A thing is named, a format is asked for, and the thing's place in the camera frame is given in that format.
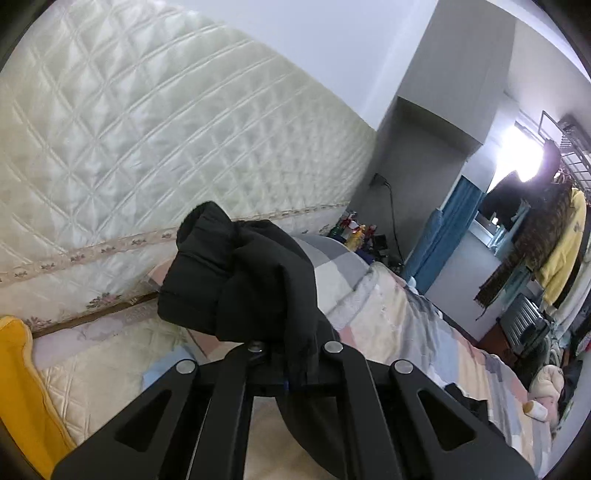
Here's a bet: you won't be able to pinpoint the blue curtain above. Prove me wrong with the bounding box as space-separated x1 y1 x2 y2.
402 176 485 294

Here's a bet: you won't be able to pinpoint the grey ribbed suitcase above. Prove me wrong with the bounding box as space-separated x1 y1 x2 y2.
498 293 550 357

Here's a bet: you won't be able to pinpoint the grey built-in wardrobe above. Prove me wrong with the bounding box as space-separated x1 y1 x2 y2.
349 1 516 262

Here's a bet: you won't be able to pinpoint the black puffer jacket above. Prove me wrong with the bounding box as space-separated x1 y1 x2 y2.
158 202 489 479

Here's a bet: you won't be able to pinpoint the brown plaid hanging scarf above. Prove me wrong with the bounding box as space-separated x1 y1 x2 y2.
475 181 572 309

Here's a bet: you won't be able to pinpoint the black wall cable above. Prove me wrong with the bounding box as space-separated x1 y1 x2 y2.
368 172 407 264

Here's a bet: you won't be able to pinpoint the cream quilted headboard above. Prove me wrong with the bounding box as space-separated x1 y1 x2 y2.
1 1 376 331

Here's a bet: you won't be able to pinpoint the yellow fleece hanging garment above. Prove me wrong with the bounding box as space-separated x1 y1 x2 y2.
536 188 587 305

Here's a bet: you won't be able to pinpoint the yellow pillow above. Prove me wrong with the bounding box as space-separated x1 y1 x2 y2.
1 316 75 479

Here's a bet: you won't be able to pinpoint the bottles on bedside table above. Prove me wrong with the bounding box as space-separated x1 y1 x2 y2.
328 210 389 257

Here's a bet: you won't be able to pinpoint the white cylindrical bottle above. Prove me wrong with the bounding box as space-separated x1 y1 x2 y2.
523 400 549 422

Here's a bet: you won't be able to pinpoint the beige plush pile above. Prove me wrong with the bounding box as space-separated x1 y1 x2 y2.
529 365 565 403

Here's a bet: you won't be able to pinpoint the patchwork colour-block bed cover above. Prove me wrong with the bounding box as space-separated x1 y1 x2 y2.
138 233 553 480

